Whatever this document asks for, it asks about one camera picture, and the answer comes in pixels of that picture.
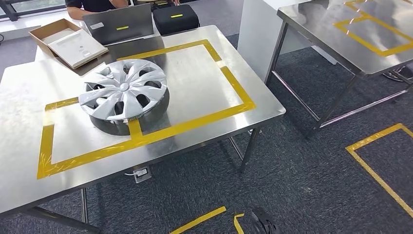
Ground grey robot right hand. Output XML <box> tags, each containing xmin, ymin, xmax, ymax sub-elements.
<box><xmin>251</xmin><ymin>208</ymin><xmax>278</xmax><ymax>234</ymax></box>

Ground black carry case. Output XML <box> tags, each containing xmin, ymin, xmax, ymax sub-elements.
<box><xmin>152</xmin><ymin>4</ymin><xmax>200</xmax><ymax>37</ymax></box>

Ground grey laptop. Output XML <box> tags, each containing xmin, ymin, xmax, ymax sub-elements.
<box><xmin>82</xmin><ymin>3</ymin><xmax>154</xmax><ymax>46</ymax></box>

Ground yellow floor tape square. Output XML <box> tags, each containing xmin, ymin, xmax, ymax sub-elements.
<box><xmin>169</xmin><ymin>206</ymin><xmax>246</xmax><ymax>234</ymax></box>
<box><xmin>345</xmin><ymin>123</ymin><xmax>413</xmax><ymax>218</ymax></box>

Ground person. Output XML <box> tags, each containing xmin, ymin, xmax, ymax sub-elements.
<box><xmin>64</xmin><ymin>0</ymin><xmax>181</xmax><ymax>21</ymax></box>

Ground stainless steel table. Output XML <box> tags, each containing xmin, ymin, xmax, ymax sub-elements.
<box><xmin>0</xmin><ymin>25</ymin><xmax>286</xmax><ymax>234</ymax></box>
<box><xmin>264</xmin><ymin>0</ymin><xmax>413</xmax><ymax>140</ymax></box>

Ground white cabinet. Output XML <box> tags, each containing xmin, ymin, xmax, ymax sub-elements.
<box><xmin>237</xmin><ymin>0</ymin><xmax>338</xmax><ymax>83</ymax></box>

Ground silver wheel cover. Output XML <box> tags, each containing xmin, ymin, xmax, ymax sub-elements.
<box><xmin>78</xmin><ymin>58</ymin><xmax>169</xmax><ymax>123</ymax></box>

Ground white flat board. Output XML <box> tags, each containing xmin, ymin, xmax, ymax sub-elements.
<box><xmin>48</xmin><ymin>29</ymin><xmax>109</xmax><ymax>70</ymax></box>

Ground yellow tape table outline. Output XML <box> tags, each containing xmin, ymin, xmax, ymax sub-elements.
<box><xmin>333</xmin><ymin>0</ymin><xmax>413</xmax><ymax>58</ymax></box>
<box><xmin>36</xmin><ymin>39</ymin><xmax>257</xmax><ymax>180</ymax></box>

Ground brown cardboard box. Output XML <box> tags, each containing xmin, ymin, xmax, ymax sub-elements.
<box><xmin>28</xmin><ymin>18</ymin><xmax>109</xmax><ymax>70</ymax></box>

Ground round chrome floor base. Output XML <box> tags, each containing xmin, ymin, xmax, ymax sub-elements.
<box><xmin>383</xmin><ymin>66</ymin><xmax>413</xmax><ymax>83</ymax></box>

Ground black window frame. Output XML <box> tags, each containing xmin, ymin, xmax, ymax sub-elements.
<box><xmin>0</xmin><ymin>0</ymin><xmax>67</xmax><ymax>22</ymax></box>

